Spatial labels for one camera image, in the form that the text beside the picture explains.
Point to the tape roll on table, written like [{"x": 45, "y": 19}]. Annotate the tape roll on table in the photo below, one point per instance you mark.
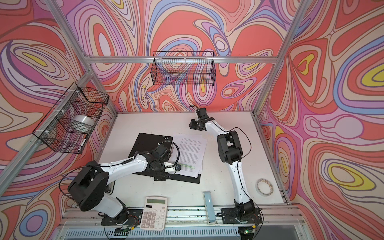
[{"x": 264, "y": 187}]

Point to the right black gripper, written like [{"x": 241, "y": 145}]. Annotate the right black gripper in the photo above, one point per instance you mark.
[{"x": 192, "y": 122}]

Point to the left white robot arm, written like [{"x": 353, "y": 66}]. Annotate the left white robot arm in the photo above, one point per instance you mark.
[{"x": 88, "y": 188}]

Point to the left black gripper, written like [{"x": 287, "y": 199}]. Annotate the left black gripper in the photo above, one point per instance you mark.
[{"x": 161, "y": 176}]

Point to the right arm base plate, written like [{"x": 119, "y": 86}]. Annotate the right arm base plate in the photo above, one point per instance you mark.
[{"x": 233, "y": 216}]

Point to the black wire basket back wall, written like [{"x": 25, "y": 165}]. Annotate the black wire basket back wall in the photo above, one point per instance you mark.
[{"x": 190, "y": 68}]

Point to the stack of printed papers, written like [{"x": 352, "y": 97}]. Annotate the stack of printed papers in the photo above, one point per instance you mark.
[{"x": 192, "y": 150}]

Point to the black wire basket left wall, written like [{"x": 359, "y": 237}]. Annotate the black wire basket left wall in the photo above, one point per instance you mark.
[{"x": 57, "y": 133}]

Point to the black wire basket wall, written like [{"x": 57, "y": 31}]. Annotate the black wire basket wall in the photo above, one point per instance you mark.
[
  {"x": 190, "y": 68},
  {"x": 57, "y": 133}
]

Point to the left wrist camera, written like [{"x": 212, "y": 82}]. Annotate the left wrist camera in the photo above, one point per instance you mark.
[{"x": 171, "y": 168}]

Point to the blue file folder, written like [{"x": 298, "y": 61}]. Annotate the blue file folder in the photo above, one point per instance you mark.
[{"x": 148, "y": 142}]

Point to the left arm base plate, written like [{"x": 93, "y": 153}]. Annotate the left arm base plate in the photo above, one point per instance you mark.
[{"x": 128, "y": 217}]

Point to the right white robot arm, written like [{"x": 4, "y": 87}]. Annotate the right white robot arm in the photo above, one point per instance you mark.
[{"x": 231, "y": 153}]

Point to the white desk calculator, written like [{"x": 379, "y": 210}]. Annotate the white desk calculator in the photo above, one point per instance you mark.
[{"x": 154, "y": 213}]

